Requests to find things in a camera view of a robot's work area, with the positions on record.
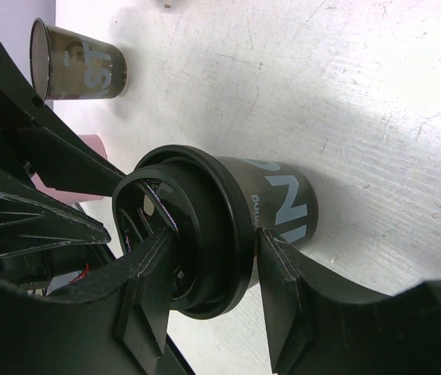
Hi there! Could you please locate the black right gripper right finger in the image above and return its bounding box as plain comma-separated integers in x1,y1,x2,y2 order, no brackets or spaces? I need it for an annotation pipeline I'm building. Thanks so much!
257,230,441,374

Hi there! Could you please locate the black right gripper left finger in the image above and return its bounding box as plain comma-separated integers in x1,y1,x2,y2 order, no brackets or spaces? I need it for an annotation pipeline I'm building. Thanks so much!
0,229,175,374

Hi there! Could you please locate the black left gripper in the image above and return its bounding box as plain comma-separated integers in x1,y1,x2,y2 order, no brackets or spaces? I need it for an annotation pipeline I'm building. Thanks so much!
0,128,112,294

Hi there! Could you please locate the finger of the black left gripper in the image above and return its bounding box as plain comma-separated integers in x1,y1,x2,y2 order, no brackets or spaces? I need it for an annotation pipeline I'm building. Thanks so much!
0,42,124,195

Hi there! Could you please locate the black cup lid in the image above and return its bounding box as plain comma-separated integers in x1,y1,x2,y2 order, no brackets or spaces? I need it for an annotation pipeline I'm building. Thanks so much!
113,145,255,320

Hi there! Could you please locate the dark plastic cup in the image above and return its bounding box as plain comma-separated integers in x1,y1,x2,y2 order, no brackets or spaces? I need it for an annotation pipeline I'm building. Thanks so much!
218,156,319,250
30,18,127,101

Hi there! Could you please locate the pink straw holder cup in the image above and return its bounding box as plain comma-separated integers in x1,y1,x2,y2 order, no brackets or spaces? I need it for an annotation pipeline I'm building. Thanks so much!
31,134,107,205

